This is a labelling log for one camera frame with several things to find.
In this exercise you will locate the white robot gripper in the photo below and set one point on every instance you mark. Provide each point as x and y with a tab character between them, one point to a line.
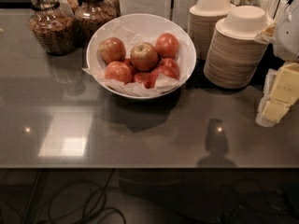
288	37

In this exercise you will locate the red-green apple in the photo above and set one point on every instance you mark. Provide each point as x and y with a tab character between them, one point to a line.
144	57

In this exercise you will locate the paper bowl stack front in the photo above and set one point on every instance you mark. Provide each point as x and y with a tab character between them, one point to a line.
233	54

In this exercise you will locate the paper bowl stack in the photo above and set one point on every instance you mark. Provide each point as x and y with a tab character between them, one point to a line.
203	17
233	54

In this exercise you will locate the red apple front right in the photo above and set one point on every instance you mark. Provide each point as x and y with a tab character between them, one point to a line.
165	70

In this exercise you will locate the red apple right middle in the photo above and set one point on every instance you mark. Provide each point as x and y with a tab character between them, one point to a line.
169	62

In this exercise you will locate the paper bowl stack rear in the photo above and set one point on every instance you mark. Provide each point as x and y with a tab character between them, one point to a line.
203	17

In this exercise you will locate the red apple back right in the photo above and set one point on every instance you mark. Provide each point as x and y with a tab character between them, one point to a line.
167	45

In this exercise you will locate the small red apple front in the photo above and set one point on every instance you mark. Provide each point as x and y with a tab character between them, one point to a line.
144	78

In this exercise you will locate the red apple hidden center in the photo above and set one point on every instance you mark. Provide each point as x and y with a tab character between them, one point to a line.
130	65

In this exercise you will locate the white ceramic bowl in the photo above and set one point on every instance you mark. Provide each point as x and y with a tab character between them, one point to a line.
140	24

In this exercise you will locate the white paper bowl liner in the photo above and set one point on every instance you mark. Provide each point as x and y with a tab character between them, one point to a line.
127	34

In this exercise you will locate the red apple front left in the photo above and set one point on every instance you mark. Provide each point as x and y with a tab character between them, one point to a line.
119	71

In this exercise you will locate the red apple far left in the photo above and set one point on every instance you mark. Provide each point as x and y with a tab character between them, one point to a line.
112	49

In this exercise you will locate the glass granola jar middle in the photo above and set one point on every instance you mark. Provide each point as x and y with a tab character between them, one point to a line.
92	14

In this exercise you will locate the glass granola jar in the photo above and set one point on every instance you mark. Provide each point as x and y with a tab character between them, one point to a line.
53	29
92	14

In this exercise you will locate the glass granola jar left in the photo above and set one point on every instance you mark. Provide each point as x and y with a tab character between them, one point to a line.
53	29

